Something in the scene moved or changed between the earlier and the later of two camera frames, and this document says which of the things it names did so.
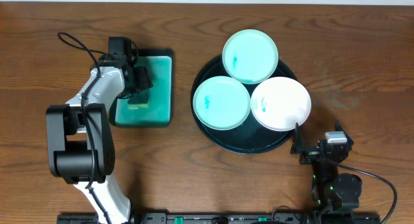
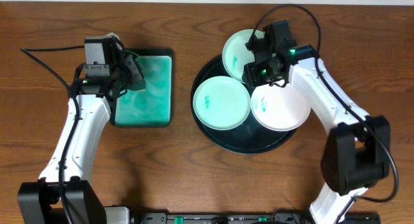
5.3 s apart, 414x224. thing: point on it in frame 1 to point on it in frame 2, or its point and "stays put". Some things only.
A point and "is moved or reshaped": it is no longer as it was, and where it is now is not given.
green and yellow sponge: [139, 100] is moved or reshaped
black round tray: [251, 136] stays put
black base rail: [222, 217] stays put
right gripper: [308, 155] to [250, 71]
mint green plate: [221, 103] stays put
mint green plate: [250, 56] stays put
